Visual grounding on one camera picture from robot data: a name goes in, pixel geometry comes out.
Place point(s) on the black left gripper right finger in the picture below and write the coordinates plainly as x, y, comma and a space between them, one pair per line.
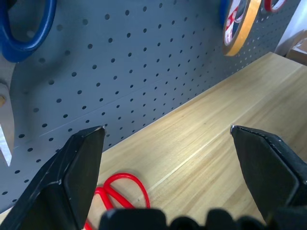
268, 167

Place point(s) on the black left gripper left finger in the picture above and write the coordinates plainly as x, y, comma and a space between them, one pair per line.
72, 172

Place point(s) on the grey perforated pegboard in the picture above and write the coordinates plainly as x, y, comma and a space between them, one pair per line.
144, 72

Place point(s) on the yellow tape roll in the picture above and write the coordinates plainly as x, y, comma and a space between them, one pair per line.
239, 26

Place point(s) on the red tape roll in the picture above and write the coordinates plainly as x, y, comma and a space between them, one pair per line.
273, 4

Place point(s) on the cardboard box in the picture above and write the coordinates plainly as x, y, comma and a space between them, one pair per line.
297, 49

